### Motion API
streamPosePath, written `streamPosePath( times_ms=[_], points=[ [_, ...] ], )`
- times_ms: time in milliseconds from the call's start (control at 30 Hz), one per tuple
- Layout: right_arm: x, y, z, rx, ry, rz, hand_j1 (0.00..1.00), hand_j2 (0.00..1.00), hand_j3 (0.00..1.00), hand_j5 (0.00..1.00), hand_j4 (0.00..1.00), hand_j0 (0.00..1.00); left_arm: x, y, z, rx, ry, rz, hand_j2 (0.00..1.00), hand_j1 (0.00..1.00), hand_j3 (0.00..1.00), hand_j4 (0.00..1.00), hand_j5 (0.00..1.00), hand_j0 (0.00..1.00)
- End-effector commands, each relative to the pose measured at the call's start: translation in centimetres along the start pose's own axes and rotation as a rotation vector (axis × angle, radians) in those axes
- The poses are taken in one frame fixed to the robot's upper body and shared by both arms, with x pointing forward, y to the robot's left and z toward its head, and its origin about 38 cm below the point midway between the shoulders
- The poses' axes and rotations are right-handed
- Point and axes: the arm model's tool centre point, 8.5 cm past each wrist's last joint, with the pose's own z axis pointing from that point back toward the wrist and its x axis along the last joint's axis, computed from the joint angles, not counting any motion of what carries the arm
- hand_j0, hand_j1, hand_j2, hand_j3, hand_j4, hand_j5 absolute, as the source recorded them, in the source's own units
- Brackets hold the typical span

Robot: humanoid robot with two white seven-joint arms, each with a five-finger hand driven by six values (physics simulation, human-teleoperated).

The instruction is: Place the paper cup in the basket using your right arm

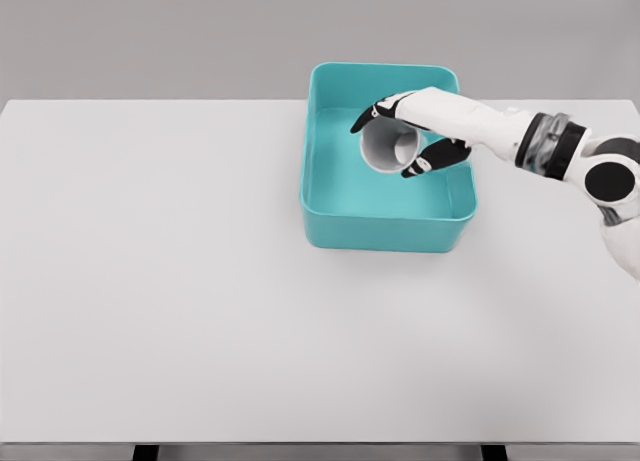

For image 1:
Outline teal plastic basket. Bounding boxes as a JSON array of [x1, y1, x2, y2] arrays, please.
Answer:
[[299, 61, 477, 255]]

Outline white paper cup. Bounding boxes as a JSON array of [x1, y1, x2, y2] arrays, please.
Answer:
[[359, 117, 429, 175]]

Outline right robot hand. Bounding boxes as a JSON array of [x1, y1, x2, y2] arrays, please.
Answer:
[[349, 86, 480, 180]]

